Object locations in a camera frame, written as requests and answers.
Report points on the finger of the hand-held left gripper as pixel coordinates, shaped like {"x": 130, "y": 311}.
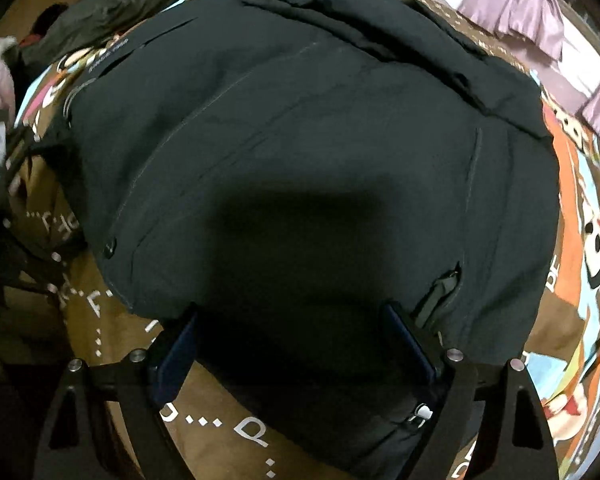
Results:
{"x": 45, "y": 260}
{"x": 25, "y": 292}

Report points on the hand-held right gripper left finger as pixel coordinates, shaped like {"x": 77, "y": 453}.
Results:
{"x": 175, "y": 365}

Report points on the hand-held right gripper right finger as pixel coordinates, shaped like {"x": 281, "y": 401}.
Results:
{"x": 410, "y": 345}

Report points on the black jacket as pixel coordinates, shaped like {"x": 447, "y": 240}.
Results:
{"x": 305, "y": 135}

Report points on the dark green jacket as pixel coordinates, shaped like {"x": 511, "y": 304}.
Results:
{"x": 95, "y": 25}

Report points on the brown printed blanket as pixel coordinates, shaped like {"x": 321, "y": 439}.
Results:
{"x": 570, "y": 240}

